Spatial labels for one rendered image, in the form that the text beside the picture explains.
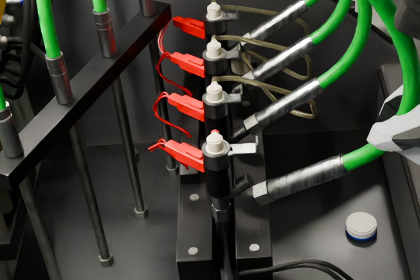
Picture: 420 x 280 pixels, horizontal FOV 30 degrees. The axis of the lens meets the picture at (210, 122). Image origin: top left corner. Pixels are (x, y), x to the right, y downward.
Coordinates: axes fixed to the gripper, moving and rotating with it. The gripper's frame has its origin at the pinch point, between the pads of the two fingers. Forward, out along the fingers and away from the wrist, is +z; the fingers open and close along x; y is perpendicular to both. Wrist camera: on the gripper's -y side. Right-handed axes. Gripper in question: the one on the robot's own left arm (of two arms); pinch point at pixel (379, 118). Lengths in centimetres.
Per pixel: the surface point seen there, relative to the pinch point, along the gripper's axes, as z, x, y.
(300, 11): 24.7, 23.5, -2.8
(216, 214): 25.2, -4.1, 0.8
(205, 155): 19.4, -2.5, -5.3
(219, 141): 17.9, -1.1, -5.2
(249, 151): 17.5, -0.1, -2.2
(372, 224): 32.0, 11.2, 22.4
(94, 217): 43.0, -6.3, -6.3
